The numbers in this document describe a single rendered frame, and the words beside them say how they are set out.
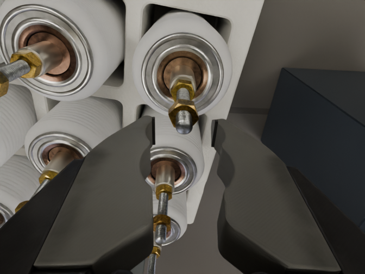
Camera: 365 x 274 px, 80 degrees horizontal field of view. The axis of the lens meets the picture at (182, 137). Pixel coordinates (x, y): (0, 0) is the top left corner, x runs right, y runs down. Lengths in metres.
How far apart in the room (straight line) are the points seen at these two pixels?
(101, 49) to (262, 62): 0.35
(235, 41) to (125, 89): 0.15
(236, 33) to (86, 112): 0.20
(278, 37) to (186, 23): 0.31
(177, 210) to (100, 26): 0.25
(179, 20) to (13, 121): 0.23
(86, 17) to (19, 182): 0.26
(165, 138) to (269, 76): 0.32
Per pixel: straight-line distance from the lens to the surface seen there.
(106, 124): 0.29
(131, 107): 0.31
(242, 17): 0.28
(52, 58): 0.22
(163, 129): 0.26
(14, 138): 0.34
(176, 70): 0.19
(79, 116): 0.28
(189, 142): 0.25
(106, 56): 0.22
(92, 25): 0.22
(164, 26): 0.21
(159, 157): 0.25
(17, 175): 0.41
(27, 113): 0.36
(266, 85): 0.51
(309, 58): 0.53
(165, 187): 0.24
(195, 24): 0.21
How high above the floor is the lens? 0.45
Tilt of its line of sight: 57 degrees down
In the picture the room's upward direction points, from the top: 179 degrees clockwise
